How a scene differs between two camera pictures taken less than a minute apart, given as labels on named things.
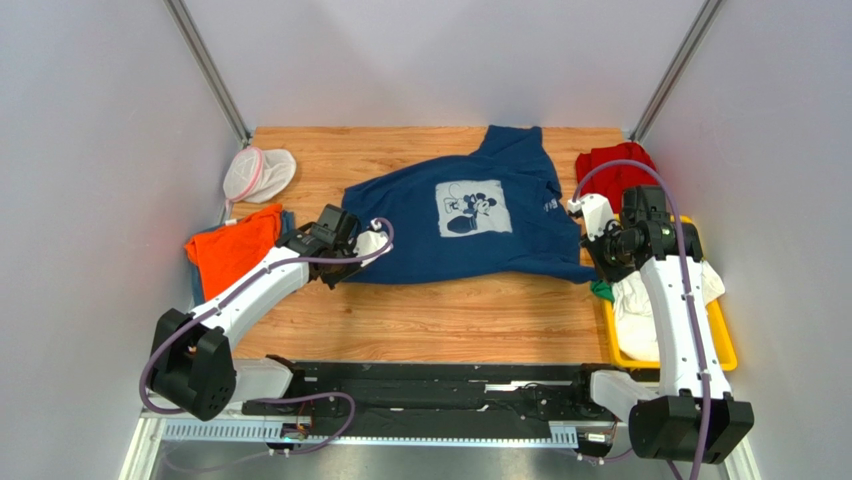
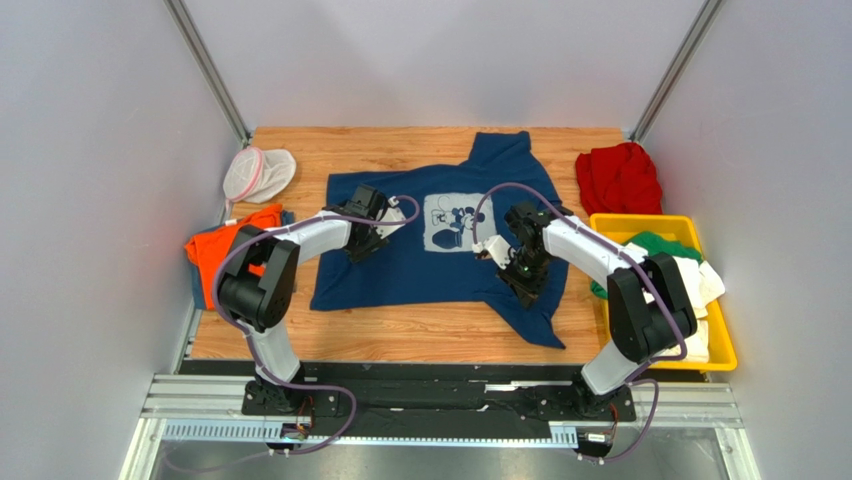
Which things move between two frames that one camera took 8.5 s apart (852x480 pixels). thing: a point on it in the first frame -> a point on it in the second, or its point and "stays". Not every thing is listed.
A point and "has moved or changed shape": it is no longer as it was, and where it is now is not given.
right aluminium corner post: (676, 70) stays
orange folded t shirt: (222, 251) stays
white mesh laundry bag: (258, 175) stays
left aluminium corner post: (209, 72) stays
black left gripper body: (339, 272) -> (373, 242)
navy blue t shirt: (488, 216) has moved or changed shape
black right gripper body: (600, 262) -> (527, 285)
